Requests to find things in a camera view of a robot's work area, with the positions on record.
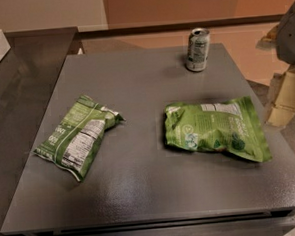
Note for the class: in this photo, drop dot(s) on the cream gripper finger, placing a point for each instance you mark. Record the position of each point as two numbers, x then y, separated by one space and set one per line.
280 107

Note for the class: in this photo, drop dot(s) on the green snack bag right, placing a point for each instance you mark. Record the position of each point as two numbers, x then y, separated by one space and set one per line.
232 126

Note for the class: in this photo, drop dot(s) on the green jalapeno chip bag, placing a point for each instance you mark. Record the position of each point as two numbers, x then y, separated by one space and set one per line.
76 140

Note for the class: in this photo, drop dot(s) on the dark side counter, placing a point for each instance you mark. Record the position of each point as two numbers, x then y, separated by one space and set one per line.
28 74

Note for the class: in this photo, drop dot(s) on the green 7up soda can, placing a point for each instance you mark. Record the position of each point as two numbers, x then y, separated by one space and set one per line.
198 49

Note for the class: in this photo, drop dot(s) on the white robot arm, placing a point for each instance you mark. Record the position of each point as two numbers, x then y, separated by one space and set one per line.
283 37

